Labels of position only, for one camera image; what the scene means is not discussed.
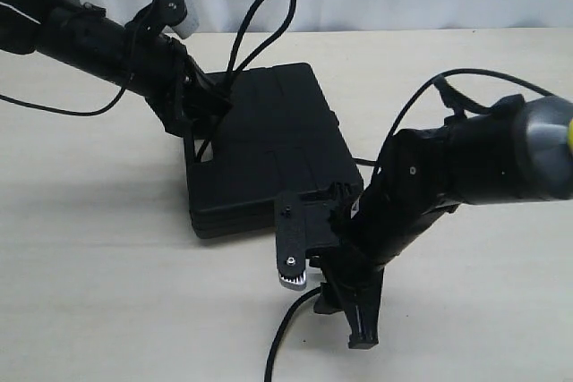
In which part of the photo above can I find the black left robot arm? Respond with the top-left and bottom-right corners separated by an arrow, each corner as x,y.
1,0 -> 232,136

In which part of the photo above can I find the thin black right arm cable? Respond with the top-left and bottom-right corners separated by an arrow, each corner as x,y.
353,67 -> 560,168

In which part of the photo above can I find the black cord with knot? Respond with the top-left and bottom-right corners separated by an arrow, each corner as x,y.
192,0 -> 326,382

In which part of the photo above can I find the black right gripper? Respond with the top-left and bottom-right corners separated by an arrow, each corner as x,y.
313,216 -> 403,350

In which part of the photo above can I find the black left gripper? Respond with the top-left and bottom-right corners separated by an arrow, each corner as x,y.
129,35 -> 233,137

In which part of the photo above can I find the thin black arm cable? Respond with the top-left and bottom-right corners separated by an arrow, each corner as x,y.
0,81 -> 131,116
353,67 -> 560,168

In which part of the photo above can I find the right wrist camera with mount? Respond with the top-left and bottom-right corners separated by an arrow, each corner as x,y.
274,183 -> 360,291

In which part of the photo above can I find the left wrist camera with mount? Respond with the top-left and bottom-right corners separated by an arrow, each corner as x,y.
130,0 -> 199,39

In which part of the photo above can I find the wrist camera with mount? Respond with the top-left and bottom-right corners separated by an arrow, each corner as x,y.
130,0 -> 199,39
274,183 -> 360,291

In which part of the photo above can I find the black plastic carrying case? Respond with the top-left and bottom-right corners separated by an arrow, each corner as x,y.
183,63 -> 363,239

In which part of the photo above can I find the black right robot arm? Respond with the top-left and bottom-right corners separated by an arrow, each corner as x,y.
315,95 -> 572,350

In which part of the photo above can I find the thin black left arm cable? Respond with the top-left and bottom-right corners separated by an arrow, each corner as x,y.
0,81 -> 131,116

